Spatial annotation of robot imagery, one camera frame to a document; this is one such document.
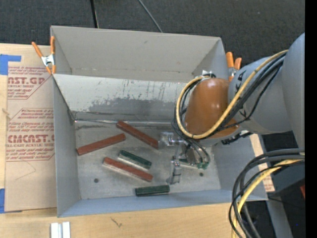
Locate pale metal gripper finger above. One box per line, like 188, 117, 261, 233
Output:
166, 159, 182, 185
158, 131, 186, 148

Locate dark green flat block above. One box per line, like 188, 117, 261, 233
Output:
117, 149, 153, 171
135, 184, 171, 197

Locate red-brown flat block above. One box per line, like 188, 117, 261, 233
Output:
76, 133, 127, 156
115, 120, 159, 150
102, 157, 154, 183

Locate grey metal bin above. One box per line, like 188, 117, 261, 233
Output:
50, 25, 268, 218

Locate brown cardboard board red print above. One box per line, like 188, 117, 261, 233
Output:
0, 43, 275, 214

